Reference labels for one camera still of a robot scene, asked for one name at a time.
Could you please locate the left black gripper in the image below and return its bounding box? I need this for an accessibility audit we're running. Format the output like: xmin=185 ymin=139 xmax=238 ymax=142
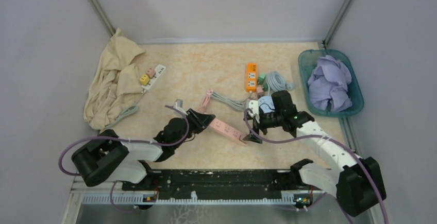
xmin=174 ymin=108 xmax=215 ymax=149

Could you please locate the pink power strip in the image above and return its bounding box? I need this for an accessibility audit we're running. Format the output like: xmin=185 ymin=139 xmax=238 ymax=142
xmin=208 ymin=118 xmax=248 ymax=146

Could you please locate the pink USB charger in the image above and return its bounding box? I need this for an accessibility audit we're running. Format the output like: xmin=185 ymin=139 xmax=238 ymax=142
xmin=256 ymin=85 xmax=265 ymax=97

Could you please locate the orange power strip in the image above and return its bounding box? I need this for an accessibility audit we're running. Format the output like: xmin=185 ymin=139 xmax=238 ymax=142
xmin=245 ymin=63 xmax=258 ymax=93

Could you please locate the round light blue power socket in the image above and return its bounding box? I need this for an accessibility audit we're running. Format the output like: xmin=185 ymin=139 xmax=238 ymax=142
xmin=258 ymin=96 xmax=275 ymax=113

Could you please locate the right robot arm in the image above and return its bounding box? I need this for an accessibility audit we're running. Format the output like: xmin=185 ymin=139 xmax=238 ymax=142
xmin=244 ymin=90 xmax=387 ymax=218

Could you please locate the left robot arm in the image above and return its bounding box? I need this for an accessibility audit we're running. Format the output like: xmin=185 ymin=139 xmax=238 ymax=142
xmin=71 ymin=109 xmax=216 ymax=190

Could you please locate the yellow USB charger plug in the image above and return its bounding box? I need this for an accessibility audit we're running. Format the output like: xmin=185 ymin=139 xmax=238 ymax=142
xmin=139 ymin=74 xmax=150 ymax=86

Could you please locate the white power strip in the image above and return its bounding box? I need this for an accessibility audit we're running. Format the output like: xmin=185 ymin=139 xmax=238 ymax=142
xmin=141 ymin=64 xmax=166 ymax=91

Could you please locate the pink charger on white strip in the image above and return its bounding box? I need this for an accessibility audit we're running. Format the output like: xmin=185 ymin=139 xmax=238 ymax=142
xmin=146 ymin=68 xmax=156 ymax=79

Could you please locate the beige cloth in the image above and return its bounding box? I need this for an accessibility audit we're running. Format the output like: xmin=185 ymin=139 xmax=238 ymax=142
xmin=83 ymin=28 xmax=145 ymax=130

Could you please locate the lavender cloth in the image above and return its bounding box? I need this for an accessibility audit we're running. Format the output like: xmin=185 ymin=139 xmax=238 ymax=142
xmin=307 ymin=55 xmax=352 ymax=113

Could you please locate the teal plastic basket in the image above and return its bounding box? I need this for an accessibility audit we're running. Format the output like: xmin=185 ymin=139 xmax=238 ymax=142
xmin=298 ymin=49 xmax=364 ymax=118

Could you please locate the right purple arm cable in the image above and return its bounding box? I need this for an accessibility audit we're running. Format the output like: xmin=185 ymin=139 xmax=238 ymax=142
xmin=243 ymin=108 xmax=390 ymax=224

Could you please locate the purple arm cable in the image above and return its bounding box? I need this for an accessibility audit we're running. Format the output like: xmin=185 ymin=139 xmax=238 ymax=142
xmin=243 ymin=108 xmax=390 ymax=224
xmin=58 ymin=105 xmax=191 ymax=214

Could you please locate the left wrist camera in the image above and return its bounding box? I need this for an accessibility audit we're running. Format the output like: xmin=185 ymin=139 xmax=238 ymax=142
xmin=173 ymin=99 xmax=187 ymax=115

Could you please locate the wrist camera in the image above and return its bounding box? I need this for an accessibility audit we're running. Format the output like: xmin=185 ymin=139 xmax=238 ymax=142
xmin=173 ymin=99 xmax=187 ymax=115
xmin=246 ymin=100 xmax=260 ymax=122

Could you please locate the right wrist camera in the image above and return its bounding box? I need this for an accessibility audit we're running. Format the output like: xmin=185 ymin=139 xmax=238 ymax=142
xmin=246 ymin=100 xmax=260 ymax=122

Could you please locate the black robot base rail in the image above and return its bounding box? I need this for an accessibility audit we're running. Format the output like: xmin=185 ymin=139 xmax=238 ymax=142
xmin=122 ymin=169 xmax=317 ymax=200

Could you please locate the coiled light blue socket cable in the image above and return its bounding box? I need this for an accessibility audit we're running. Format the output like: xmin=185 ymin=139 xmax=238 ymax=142
xmin=265 ymin=71 xmax=295 ymax=93

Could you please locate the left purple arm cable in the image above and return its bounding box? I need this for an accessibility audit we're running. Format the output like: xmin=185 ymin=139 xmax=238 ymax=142
xmin=58 ymin=105 xmax=191 ymax=214

